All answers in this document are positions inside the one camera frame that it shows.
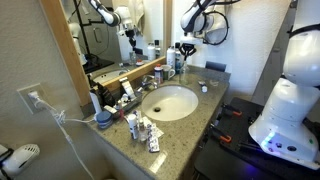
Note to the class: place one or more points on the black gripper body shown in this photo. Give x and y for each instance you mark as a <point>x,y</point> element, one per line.
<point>188,47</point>

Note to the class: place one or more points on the clear pump soap bottle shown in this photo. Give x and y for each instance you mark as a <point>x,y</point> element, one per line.
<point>183,75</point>

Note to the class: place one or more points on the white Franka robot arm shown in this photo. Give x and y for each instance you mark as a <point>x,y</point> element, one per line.
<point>293,110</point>

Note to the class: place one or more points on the blue mouthwash bottle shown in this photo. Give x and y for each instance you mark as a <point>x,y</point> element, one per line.
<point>178,61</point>

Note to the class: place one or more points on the tall white bottle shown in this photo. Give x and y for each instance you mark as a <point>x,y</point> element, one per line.
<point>171,57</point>

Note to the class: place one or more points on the small clear bottle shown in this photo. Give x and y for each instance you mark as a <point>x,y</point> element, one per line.
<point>142,131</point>

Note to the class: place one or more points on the small white capped bottle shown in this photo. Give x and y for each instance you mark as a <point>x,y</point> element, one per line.
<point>133,126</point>

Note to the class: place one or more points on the white cylinder bottle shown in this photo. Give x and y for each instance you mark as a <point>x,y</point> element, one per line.
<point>95,102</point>

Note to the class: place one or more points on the beige hanging towel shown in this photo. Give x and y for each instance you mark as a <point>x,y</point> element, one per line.
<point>216,31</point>

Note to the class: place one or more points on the white blue toothpaste tube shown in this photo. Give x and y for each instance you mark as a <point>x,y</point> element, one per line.
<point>202,86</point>

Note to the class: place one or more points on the chrome faucet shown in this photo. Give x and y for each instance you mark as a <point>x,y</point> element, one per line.
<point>146,83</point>

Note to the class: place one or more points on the white oval sink basin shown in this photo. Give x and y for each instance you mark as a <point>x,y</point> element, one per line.
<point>170,102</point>

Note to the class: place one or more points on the white standing tube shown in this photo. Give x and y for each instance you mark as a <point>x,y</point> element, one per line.
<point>127,88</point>

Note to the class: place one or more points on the black orange clamp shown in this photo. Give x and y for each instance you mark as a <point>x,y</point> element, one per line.
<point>230,111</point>
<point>220,135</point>

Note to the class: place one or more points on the dark toiletry tray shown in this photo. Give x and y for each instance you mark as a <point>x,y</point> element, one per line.
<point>128,104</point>

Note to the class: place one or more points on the short blister pack strip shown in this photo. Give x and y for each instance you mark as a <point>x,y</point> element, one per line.
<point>156,130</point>

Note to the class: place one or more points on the black tube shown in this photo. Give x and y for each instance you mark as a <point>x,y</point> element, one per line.
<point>106,95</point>

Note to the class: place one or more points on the black robot cart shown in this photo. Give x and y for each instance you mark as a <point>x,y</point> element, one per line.
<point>233,146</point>

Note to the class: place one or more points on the round blue jar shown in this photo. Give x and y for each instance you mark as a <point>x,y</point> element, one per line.
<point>104,120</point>

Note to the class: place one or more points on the wood framed mirror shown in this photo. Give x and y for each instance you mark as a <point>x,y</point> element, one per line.
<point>66,53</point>

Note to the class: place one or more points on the white wall outlet with plug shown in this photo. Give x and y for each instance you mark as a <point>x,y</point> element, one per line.
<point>31,97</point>

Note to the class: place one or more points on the white wall hair dryer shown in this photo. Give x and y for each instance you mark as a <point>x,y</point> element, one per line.
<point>20,160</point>

